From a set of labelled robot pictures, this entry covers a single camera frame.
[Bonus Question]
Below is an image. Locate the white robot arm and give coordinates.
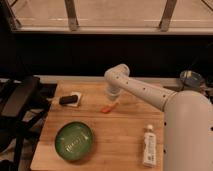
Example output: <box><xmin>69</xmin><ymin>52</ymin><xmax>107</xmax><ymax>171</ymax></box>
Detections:
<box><xmin>104</xmin><ymin>64</ymin><xmax>213</xmax><ymax>171</ymax></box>

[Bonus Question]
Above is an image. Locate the green ceramic bowl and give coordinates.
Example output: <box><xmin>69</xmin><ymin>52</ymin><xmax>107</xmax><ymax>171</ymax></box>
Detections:
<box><xmin>54</xmin><ymin>121</ymin><xmax>93</xmax><ymax>161</ymax></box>

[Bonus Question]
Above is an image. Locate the white napkin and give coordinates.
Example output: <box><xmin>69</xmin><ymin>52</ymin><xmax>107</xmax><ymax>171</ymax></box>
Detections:
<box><xmin>60</xmin><ymin>92</ymin><xmax>82</xmax><ymax>107</ymax></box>

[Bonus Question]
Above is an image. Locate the black block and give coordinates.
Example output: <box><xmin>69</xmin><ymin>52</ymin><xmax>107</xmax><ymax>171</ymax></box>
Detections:
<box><xmin>59</xmin><ymin>95</ymin><xmax>78</xmax><ymax>105</ymax></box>

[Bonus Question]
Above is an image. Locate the white tube bottle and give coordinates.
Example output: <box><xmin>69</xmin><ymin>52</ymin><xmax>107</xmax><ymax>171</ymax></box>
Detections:
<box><xmin>143</xmin><ymin>125</ymin><xmax>156</xmax><ymax>167</ymax></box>

